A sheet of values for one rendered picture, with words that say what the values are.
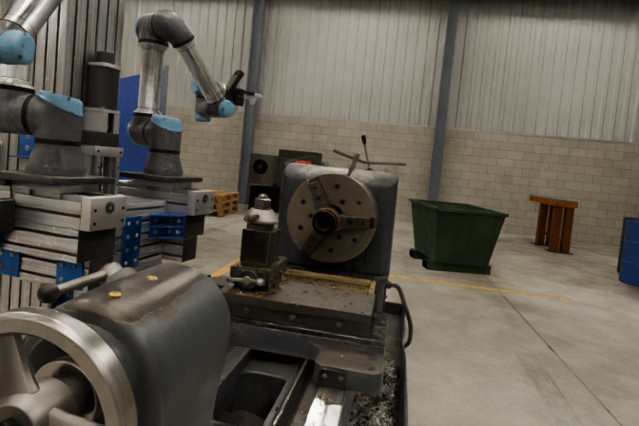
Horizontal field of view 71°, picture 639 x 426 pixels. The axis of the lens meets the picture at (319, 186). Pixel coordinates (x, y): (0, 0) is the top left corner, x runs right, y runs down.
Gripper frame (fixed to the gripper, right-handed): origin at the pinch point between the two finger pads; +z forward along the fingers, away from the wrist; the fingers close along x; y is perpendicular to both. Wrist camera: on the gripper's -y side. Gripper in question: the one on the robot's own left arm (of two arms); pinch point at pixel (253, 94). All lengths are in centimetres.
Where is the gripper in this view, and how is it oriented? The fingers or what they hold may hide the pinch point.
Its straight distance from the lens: 234.1
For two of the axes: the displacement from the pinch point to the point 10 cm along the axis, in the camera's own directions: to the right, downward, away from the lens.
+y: -2.0, 9.7, 1.3
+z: 6.2, 0.2, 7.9
